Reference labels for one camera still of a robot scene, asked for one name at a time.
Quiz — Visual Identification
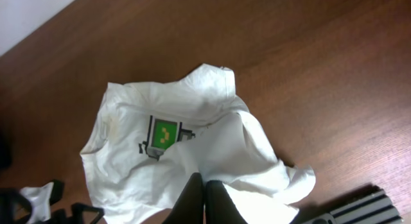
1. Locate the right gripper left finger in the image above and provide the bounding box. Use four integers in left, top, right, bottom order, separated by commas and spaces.
163, 173, 204, 224

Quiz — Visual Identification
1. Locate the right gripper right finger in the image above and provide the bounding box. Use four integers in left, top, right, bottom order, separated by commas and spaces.
205, 180, 247, 224

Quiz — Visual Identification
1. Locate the black aluminium frame rail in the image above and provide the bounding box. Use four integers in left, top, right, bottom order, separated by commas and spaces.
301, 185, 404, 224

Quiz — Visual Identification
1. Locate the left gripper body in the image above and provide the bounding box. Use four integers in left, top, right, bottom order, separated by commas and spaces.
1, 180, 64, 224

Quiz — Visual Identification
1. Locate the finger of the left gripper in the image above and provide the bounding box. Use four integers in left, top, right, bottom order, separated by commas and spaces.
48, 203, 105, 224

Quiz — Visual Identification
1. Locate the white printed t-shirt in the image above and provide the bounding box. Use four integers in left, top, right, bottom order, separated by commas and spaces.
19, 63, 317, 224

